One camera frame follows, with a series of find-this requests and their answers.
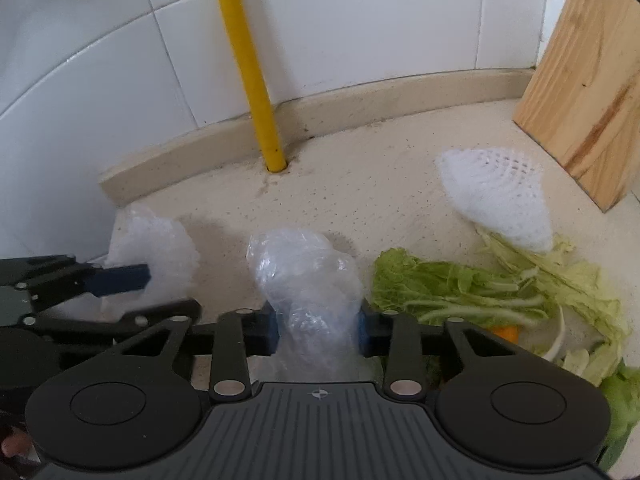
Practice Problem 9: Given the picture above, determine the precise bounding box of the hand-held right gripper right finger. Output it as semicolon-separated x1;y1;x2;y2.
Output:
354;300;522;403

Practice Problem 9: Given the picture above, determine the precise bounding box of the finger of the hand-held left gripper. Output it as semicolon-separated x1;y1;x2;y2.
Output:
20;297;204;350
0;254;152;313

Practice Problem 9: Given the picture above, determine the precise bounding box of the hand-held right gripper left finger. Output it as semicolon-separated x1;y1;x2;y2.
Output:
119;304;279;403

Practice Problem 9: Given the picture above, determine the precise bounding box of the clear plastic bag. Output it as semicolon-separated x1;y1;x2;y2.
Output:
104;204;202;322
247;227;364;382

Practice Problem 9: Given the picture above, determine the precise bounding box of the white-stemmed napa cabbage leaf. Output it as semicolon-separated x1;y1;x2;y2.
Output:
372;249;556;327

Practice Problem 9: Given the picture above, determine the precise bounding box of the orange peel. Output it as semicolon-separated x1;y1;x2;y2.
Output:
487;325;524;344

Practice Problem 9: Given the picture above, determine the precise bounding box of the bright green cabbage leaf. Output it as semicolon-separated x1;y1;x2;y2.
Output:
565;345;640;472

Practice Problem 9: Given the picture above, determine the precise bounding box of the person's left hand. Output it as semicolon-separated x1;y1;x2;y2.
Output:
0;424;35;462

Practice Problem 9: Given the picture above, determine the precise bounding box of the large white foam net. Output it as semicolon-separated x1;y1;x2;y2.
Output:
435;147;556;254

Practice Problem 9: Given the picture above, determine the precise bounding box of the pale yellow cabbage leaf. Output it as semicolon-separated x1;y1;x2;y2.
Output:
477;230;632;361

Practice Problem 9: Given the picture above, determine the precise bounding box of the yellow pipe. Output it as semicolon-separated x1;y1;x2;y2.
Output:
212;0;289;174

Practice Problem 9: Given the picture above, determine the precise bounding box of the wooden knife block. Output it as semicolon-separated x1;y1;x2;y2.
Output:
512;0;640;213

